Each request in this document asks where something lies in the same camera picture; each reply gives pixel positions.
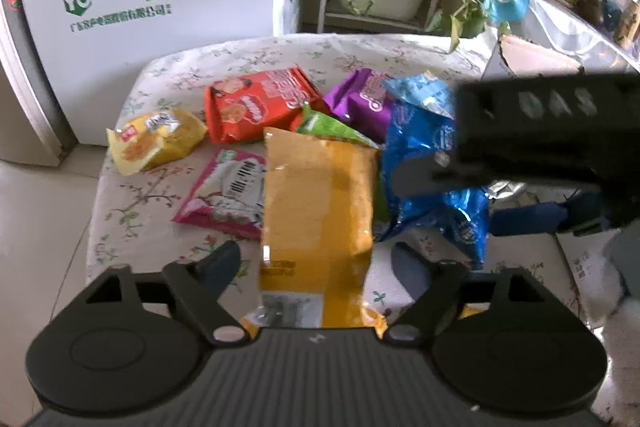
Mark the yellow waffle snack packet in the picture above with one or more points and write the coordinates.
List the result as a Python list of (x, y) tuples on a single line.
[(155, 142)]

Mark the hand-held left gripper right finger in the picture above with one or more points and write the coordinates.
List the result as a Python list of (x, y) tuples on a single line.
[(407, 269)]

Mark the tan bottle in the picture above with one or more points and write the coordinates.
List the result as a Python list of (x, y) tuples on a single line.
[(630, 24)]

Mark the large orange snack packet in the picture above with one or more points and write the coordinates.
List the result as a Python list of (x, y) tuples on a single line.
[(315, 197)]

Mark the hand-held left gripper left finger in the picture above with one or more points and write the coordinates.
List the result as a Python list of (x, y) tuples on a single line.
[(222, 267)]

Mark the green snack packet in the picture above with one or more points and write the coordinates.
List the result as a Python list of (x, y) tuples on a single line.
[(325, 127)]

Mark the dark brown pot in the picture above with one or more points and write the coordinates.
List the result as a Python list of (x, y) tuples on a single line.
[(590, 9)]

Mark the small light blue snack packet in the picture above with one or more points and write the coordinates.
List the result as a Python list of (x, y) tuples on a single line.
[(420, 92)]

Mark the purple snack packet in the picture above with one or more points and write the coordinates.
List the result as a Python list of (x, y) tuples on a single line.
[(360, 104)]

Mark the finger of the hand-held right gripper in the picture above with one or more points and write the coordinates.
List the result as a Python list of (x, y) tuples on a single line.
[(525, 218), (430, 174)]

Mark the large shiny blue snack packet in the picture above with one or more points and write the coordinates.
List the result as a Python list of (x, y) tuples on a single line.
[(415, 129)]

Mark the blue ribbon roll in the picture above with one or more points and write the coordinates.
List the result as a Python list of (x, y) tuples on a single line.
[(505, 2)]

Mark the red cartoon snack packet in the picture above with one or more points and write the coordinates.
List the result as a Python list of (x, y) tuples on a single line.
[(260, 102)]

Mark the pink and white snack packet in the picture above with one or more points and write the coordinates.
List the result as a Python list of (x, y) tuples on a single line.
[(220, 192)]

